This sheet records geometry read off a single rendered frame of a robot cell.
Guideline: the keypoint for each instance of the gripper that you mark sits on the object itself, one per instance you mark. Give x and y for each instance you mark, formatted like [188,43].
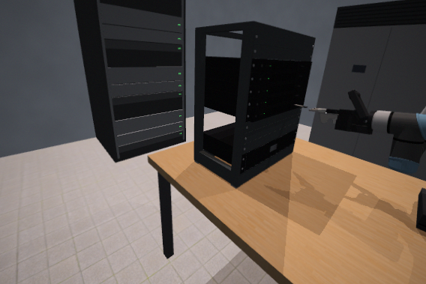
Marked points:
[347,120]

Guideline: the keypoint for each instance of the black server rack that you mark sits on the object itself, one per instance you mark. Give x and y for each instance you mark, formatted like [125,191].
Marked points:
[264,104]

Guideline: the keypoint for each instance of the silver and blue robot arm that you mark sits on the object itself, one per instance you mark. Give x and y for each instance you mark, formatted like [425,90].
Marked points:
[409,140]

